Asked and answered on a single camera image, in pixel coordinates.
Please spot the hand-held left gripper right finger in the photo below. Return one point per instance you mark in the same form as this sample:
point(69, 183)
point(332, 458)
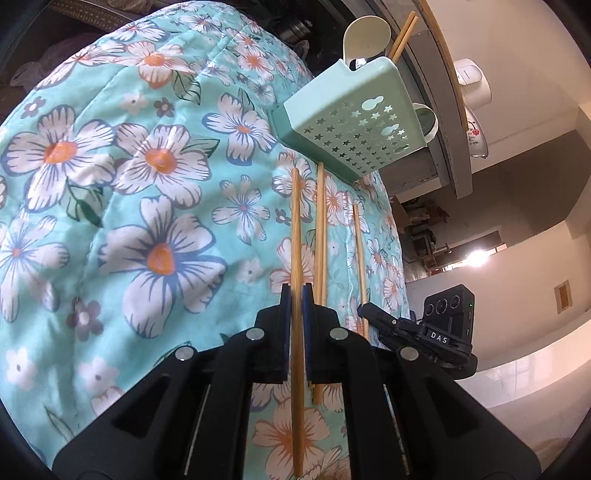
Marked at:
point(308, 332)

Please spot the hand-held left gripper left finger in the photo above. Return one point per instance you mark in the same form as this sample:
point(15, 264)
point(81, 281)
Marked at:
point(286, 332)

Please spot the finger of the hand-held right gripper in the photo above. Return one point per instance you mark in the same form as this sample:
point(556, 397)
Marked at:
point(378, 318)

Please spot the bamboo chopstick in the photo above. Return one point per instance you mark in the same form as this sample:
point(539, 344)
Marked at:
point(321, 230)
point(401, 33)
point(359, 254)
point(407, 39)
point(296, 230)

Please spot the white plastic ladle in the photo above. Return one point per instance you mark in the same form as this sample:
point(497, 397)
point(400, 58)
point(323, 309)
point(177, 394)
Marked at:
point(434, 134)

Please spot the green plastic utensil holder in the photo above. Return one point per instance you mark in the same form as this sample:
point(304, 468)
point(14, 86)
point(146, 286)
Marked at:
point(351, 120)

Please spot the white round spoon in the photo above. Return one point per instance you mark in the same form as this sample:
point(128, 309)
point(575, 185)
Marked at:
point(367, 34)

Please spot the distant wooden furniture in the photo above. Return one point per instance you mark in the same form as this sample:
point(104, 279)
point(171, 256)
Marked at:
point(422, 235)

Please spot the grey kitchen counter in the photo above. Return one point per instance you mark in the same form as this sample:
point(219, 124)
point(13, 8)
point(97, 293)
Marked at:
point(438, 154)

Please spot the floral enamel basin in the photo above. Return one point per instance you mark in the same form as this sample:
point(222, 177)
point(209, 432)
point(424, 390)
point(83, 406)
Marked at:
point(475, 134)

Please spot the floral turquoise blanket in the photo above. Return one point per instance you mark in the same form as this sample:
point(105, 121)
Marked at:
point(138, 184)

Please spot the white kitchen appliance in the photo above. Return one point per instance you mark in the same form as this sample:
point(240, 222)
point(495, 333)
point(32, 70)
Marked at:
point(475, 83)

